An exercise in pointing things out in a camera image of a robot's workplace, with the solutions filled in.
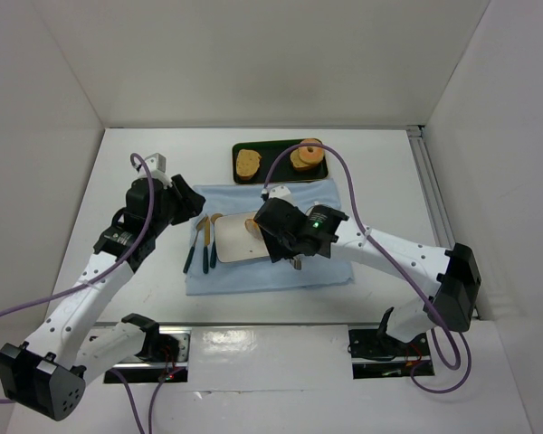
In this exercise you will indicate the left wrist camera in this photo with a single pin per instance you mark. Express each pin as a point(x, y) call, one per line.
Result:
point(156, 163)

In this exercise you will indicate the gold spoon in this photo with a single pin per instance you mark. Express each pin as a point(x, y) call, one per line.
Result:
point(213, 254)

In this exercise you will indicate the gold knife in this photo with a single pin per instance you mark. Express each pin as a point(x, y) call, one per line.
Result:
point(207, 241)

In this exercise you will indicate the small bread slice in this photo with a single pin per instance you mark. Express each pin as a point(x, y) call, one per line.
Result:
point(299, 165)

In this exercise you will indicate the light blue cloth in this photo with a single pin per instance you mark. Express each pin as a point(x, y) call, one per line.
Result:
point(256, 275)

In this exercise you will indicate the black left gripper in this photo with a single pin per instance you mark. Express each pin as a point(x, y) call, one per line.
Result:
point(186, 199)

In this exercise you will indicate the aluminium rail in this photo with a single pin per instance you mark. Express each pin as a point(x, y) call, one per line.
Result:
point(442, 230)

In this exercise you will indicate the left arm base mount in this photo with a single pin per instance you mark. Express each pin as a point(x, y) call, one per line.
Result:
point(168, 361)

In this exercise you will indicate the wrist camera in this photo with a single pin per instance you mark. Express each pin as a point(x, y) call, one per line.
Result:
point(156, 163)
point(277, 192)

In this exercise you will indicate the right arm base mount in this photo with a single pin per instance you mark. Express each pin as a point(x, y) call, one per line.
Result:
point(377, 357)

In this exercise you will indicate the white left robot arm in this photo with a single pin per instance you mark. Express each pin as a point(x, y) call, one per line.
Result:
point(50, 370)

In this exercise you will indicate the striped bread roll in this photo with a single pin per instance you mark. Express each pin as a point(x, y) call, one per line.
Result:
point(253, 229)

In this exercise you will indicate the orange sugared donut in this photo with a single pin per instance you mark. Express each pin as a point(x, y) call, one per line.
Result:
point(310, 152)

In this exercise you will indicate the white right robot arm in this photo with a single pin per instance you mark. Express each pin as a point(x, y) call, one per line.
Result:
point(448, 279)

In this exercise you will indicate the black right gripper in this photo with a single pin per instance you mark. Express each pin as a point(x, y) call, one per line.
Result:
point(280, 249)

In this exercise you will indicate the white rectangular plate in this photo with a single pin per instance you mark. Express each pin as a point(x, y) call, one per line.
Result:
point(234, 242)

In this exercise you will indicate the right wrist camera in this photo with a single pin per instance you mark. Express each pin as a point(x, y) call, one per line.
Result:
point(277, 192)

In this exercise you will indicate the large bread slice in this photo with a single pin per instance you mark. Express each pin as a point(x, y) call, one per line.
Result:
point(247, 164)

